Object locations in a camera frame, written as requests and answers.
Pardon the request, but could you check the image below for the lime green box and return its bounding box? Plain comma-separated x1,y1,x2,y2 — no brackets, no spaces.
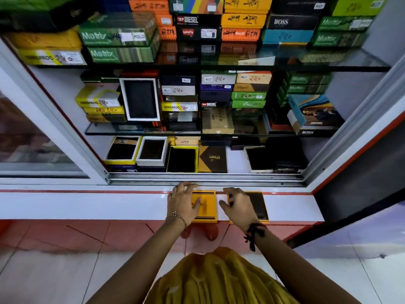
331,0,388,17

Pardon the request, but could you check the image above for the yellow box long label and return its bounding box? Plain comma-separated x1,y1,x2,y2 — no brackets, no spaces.
161,101,199,112

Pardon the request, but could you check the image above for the beaded bracelet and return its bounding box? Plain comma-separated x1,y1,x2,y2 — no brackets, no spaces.
166,212,188,228

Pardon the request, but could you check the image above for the yellow open box tan card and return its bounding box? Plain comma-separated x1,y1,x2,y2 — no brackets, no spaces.
103,136,143,166

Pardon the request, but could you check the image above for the black box small label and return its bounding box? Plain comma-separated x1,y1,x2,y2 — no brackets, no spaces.
273,0,327,16

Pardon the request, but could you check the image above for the person's right forearm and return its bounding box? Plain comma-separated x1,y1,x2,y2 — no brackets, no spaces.
246,226,361,304

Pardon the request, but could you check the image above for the peach handwritten box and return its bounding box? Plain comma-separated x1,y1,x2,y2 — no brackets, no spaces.
236,71,273,85

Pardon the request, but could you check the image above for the black and white box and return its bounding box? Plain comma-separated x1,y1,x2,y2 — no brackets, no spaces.
287,110,341,136

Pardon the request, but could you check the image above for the yellow-green open box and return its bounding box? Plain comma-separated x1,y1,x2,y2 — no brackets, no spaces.
166,145,199,174

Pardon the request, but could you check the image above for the navy box white tag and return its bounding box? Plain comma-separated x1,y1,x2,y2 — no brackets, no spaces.
161,76,197,87

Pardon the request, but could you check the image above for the brown box gold pattern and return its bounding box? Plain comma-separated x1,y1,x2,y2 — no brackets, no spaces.
198,145,228,174

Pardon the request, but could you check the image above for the yellow garment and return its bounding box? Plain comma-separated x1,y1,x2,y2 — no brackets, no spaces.
144,247,300,304

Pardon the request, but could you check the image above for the white tiled ledge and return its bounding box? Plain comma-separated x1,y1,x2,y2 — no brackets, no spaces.
0,185,325,224

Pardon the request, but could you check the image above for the dark green box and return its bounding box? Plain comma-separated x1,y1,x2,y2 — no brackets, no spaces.
80,71,121,83

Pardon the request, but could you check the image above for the dark box pale label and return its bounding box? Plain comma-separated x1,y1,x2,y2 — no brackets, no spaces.
167,111,199,123

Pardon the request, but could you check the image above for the orange ribbed box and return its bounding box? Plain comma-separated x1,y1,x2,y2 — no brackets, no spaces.
221,27,262,41

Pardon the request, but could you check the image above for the grey handwritten box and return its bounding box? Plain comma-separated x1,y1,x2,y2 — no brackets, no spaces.
161,85,197,96

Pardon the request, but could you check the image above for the green striped box white label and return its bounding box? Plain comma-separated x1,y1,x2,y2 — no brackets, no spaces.
79,12,158,47
317,16,375,31

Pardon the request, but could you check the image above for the white paper tag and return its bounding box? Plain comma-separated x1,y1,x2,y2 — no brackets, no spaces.
238,56,276,66

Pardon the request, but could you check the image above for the white handwritten box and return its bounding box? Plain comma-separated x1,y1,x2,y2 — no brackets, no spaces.
201,73,237,85

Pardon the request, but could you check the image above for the white framed wallet box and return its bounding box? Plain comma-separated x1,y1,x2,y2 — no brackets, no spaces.
119,78,161,122

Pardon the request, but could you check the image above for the person's right foot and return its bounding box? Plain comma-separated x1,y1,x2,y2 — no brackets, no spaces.
205,223,219,242

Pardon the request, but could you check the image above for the dark blue flat box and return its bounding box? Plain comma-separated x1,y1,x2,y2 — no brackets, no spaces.
106,163,138,173

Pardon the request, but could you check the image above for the sliding glass door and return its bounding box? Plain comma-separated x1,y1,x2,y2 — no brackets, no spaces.
0,38,110,186

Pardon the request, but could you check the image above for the black thread wristband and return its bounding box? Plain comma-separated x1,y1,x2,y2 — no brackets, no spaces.
243,223,267,252

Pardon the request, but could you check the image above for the yellow box white label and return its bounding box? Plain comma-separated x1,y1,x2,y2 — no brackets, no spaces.
16,49,88,66

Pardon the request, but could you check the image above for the white cabinet frame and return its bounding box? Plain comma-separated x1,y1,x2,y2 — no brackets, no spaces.
300,53,405,193

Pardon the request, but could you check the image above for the plain yellow box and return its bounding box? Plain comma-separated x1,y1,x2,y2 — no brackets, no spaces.
6,27,84,50

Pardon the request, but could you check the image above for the stack of dark blue boxes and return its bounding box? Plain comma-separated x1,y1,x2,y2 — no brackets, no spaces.
101,0,130,13

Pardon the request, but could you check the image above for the dark glass panel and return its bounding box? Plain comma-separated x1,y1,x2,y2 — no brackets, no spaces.
284,129,405,249

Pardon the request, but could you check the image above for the dark yellow box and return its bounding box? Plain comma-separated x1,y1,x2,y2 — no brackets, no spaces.
86,114,127,123

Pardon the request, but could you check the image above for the long black box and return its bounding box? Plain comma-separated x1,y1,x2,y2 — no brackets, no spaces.
0,9,92,32

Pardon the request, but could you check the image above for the small green striped box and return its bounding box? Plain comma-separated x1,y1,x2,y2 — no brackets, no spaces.
280,84,329,95
284,72,332,85

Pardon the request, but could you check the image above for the flat yellow box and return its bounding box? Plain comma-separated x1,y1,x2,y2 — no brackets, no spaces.
83,106,126,115

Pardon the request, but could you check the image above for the purple box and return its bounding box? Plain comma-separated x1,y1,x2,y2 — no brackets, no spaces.
200,84,235,92

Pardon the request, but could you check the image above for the yellow Balisi box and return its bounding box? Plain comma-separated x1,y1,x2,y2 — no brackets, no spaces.
189,190,219,224
228,191,270,225

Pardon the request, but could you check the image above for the large green box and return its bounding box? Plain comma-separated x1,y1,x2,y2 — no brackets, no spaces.
0,0,80,11

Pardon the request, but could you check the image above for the black box red patch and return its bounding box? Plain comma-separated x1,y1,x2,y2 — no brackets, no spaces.
175,26,222,41

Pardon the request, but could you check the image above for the blue picture box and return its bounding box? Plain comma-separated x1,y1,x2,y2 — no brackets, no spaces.
288,95,345,128

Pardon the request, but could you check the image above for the person's left forearm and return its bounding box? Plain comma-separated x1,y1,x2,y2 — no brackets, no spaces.
85,218,187,304

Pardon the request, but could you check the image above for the person's right hand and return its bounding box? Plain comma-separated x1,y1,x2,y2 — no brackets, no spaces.
219,187,260,233

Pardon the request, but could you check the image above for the aluminium sliding track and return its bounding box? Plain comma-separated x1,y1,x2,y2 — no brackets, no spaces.
108,172,306,187

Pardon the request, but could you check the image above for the dark navy box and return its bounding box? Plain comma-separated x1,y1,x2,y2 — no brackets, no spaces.
200,90,233,102

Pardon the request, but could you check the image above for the multicolour striped box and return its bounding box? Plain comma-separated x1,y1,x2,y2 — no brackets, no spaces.
168,0,224,15

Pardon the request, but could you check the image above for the yellow handwritten box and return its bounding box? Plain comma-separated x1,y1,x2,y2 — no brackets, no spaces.
224,0,273,15
221,13,267,29

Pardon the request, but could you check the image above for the stack of orange boxes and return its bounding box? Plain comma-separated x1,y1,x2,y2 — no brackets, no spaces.
129,0,177,41

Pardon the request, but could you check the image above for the person's left hand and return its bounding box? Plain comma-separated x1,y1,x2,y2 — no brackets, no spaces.
167,182,202,227

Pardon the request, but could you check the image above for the yellow and white box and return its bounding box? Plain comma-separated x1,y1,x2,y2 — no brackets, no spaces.
75,84,123,108

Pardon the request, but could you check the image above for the black box white lettering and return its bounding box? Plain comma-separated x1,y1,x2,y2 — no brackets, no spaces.
267,14,320,30

